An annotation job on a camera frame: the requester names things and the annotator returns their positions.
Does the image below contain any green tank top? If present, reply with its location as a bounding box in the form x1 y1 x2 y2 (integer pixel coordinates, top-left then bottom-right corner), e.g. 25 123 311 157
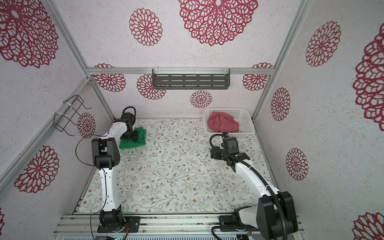
119 127 147 150

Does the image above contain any pink tank top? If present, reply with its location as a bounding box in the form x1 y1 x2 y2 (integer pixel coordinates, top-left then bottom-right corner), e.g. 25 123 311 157
207 112 240 133

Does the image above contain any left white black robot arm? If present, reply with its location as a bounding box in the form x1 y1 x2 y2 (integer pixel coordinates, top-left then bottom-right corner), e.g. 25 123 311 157
92 118 137 228

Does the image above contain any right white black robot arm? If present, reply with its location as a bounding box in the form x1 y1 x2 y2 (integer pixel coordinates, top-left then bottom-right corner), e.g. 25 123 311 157
211 147 298 240

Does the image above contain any white plastic basket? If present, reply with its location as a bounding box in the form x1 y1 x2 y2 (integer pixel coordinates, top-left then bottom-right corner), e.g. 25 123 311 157
203 108 255 139

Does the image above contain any floral table mat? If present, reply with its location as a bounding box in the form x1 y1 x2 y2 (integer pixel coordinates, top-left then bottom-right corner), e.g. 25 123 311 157
74 118 286 214

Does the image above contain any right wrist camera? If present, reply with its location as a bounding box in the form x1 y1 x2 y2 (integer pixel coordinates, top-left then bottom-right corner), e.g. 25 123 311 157
223 137 240 155

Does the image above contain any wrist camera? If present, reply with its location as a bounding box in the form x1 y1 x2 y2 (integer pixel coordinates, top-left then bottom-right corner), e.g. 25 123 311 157
121 113 136 126
223 137 240 155

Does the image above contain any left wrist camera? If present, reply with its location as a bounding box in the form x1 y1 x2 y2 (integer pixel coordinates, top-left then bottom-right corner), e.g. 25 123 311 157
121 113 136 126

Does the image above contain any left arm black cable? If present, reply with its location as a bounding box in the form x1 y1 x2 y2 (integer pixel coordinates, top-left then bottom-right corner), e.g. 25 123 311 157
74 106 137 240

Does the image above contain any black wire wall rack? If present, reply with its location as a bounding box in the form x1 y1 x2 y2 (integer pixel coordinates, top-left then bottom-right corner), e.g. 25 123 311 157
53 95 91 137

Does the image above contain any grey slotted wall shelf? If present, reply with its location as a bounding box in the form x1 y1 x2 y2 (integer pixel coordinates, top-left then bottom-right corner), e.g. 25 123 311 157
152 69 231 90

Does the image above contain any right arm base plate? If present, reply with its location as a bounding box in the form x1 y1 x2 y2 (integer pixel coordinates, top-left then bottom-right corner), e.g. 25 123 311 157
219 215 259 232

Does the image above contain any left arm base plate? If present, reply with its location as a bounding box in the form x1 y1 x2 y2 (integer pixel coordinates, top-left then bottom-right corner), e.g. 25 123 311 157
97 216 141 233

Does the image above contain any aluminium mounting rail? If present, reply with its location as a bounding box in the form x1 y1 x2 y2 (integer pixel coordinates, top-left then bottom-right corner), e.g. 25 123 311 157
53 212 305 236

